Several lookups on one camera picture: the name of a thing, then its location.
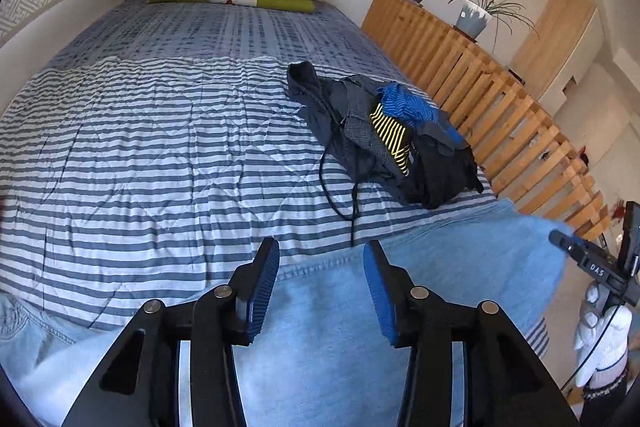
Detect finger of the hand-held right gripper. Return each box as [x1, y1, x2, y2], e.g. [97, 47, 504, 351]
[549, 229, 591, 264]

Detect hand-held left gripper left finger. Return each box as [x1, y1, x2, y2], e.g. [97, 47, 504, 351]
[62, 237, 281, 427]

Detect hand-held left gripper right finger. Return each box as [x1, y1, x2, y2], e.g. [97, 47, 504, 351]
[362, 241, 581, 427]

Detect light blue denim pants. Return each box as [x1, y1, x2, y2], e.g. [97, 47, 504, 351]
[0, 199, 571, 427]

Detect person's right hand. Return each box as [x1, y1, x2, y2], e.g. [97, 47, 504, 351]
[574, 281, 632, 388]

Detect yellow striped black garment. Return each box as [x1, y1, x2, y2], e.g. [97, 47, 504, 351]
[369, 103, 418, 178]

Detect grey dotted garment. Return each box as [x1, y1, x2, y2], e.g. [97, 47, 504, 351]
[340, 104, 396, 168]

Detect blue white striped quilt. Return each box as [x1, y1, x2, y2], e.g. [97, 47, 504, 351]
[0, 54, 551, 358]

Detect bright blue garment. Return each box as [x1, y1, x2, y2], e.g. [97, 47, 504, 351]
[375, 83, 463, 145]

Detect wooden slatted headboard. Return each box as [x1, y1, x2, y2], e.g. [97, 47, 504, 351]
[361, 0, 613, 243]

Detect light wooden cabinet door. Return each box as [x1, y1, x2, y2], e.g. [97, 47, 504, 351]
[509, 0, 598, 100]

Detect potted spider plant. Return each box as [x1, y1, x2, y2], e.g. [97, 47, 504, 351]
[448, 0, 541, 52]

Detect blue patterned bedsheet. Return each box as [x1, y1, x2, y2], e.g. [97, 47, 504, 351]
[47, 0, 436, 100]

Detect dark navy drawstring garment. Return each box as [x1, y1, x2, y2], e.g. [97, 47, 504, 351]
[286, 62, 386, 248]

